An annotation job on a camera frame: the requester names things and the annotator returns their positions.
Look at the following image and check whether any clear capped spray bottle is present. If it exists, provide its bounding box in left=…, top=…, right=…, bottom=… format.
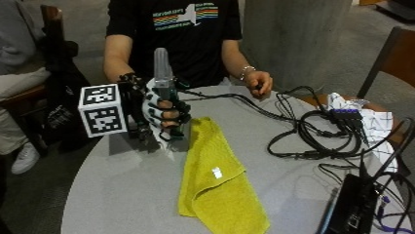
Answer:
left=154, top=47, right=188, bottom=140

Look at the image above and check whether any white marker cube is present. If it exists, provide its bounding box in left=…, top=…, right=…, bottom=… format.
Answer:
left=78, top=83, right=131, bottom=138

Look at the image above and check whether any grey concrete pillar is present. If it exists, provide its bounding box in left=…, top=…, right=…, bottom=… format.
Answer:
left=239, top=0, right=354, bottom=94

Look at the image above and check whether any black hub with purple ports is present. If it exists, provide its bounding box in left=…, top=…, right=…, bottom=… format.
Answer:
left=329, top=108, right=365, bottom=122

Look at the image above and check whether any yellow microfibre cloth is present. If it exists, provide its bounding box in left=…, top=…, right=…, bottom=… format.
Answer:
left=179, top=116, right=273, bottom=234

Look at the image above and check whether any the person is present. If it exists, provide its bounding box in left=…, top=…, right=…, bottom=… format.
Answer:
left=103, top=0, right=276, bottom=99

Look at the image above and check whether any white checked cloth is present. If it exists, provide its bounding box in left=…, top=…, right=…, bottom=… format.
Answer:
left=325, top=92, right=400, bottom=174

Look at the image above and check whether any brown wooden chair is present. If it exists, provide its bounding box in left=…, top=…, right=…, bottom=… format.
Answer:
left=356, top=26, right=415, bottom=100

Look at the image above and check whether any dark wooden chair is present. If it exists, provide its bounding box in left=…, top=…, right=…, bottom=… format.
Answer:
left=0, top=4, right=82, bottom=157

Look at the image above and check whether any black electronics box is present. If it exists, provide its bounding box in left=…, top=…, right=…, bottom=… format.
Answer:
left=326, top=173, right=385, bottom=234

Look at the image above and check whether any long black glove cable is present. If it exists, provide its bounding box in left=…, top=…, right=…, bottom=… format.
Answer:
left=175, top=85, right=304, bottom=126

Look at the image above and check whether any silver bracelet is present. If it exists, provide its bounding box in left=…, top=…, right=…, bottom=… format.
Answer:
left=239, top=65, right=259, bottom=82

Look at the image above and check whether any coiled black cable bundle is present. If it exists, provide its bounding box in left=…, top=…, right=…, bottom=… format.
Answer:
left=267, top=85, right=370, bottom=161

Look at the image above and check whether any thin black cable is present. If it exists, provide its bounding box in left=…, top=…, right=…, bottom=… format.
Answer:
left=317, top=117, right=415, bottom=234

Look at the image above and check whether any purple cable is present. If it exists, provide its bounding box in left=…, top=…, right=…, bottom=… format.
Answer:
left=376, top=194, right=415, bottom=234

